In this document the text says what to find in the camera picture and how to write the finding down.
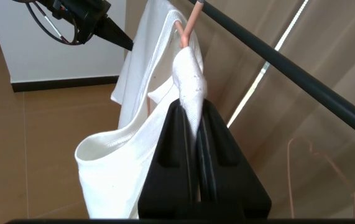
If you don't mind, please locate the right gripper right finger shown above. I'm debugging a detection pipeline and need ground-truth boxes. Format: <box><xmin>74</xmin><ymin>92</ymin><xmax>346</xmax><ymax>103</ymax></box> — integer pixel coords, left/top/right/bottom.
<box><xmin>196</xmin><ymin>98</ymin><xmax>272</xmax><ymax>219</ymax></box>

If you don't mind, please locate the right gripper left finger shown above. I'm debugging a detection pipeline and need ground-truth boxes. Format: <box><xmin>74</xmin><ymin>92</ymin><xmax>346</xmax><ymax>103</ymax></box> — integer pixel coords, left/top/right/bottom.
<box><xmin>137</xmin><ymin>98</ymin><xmax>199</xmax><ymax>219</ymax></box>

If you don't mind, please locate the black clothes rack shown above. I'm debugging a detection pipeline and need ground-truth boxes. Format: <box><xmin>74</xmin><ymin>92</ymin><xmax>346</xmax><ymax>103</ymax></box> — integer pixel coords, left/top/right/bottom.
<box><xmin>187</xmin><ymin>0</ymin><xmax>355</xmax><ymax>147</ymax></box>

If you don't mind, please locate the white printed shirt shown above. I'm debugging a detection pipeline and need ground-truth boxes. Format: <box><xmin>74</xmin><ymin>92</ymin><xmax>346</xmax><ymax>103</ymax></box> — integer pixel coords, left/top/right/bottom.
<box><xmin>74</xmin><ymin>0</ymin><xmax>208</xmax><ymax>220</ymax></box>

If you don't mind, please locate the beige curtain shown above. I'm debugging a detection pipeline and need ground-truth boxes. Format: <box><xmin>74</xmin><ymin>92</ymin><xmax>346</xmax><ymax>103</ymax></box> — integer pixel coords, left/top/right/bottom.
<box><xmin>124</xmin><ymin>0</ymin><xmax>355</xmax><ymax>219</ymax></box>

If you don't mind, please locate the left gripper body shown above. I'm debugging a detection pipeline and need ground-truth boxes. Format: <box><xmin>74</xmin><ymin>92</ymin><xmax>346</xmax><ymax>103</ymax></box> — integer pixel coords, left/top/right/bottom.
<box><xmin>67</xmin><ymin>0</ymin><xmax>113</xmax><ymax>35</ymax></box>

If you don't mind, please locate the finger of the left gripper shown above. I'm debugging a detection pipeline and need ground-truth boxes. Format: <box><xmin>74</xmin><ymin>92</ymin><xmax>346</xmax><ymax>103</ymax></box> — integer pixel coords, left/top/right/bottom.
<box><xmin>94</xmin><ymin>16</ymin><xmax>134</xmax><ymax>52</ymax></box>

